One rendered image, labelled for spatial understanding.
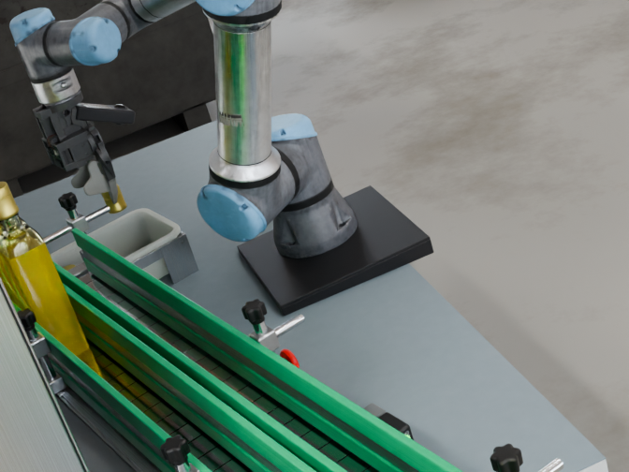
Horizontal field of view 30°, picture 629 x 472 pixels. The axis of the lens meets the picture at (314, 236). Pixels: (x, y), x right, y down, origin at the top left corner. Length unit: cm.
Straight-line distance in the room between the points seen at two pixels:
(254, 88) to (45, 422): 76
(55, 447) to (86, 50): 90
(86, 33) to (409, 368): 74
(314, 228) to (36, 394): 95
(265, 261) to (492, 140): 215
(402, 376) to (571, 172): 216
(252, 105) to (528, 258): 173
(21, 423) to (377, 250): 95
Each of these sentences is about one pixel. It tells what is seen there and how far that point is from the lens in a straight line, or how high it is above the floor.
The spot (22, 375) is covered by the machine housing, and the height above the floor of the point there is 118.
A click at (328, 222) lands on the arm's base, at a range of 202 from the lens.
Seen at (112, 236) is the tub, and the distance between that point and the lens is 225.
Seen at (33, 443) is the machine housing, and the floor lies 111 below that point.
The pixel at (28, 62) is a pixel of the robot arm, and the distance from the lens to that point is 205.
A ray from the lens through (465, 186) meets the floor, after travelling 385.
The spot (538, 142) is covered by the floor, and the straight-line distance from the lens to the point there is 404.
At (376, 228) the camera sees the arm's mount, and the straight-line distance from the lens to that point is 205.
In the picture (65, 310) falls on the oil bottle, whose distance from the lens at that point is 174.
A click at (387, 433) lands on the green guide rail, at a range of 126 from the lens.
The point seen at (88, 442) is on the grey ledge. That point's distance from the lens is 158.
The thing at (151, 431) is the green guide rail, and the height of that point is 96.
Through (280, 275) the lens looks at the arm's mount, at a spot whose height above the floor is 77.
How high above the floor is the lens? 172
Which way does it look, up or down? 27 degrees down
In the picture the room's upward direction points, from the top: 17 degrees counter-clockwise
